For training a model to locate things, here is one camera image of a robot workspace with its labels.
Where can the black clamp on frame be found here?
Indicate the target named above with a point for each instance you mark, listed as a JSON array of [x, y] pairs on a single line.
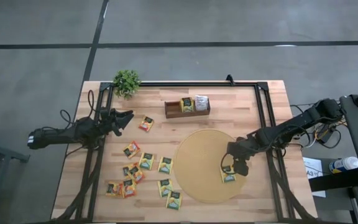
[[229, 79]]

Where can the green tea packet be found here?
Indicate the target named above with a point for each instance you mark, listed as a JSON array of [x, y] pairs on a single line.
[[227, 178], [166, 165], [186, 105], [146, 160], [165, 187], [174, 200]]

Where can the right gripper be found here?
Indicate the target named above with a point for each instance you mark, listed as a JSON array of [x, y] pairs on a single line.
[[244, 147]]

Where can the white blue canister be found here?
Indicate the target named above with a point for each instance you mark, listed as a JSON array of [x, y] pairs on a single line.
[[344, 164]]

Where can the green plant in white pot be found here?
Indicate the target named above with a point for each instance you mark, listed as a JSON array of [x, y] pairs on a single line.
[[126, 82]]

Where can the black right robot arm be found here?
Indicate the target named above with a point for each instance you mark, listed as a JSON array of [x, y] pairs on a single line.
[[291, 124]]

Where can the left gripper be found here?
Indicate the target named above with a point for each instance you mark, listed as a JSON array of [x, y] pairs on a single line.
[[109, 119]]

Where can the white orange tea packet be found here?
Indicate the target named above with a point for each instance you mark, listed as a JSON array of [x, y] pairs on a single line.
[[201, 102]]

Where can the round woven straw placemat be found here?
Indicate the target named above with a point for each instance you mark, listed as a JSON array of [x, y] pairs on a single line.
[[197, 161]]

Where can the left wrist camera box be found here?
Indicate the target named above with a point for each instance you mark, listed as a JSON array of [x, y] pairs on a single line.
[[117, 132]]

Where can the white paper sheet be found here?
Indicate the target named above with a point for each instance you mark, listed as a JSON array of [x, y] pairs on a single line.
[[314, 180]]

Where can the wooden tea organizer box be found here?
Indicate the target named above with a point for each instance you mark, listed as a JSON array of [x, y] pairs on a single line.
[[171, 110]]

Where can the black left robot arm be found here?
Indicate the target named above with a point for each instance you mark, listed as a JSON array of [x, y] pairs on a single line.
[[57, 135]]

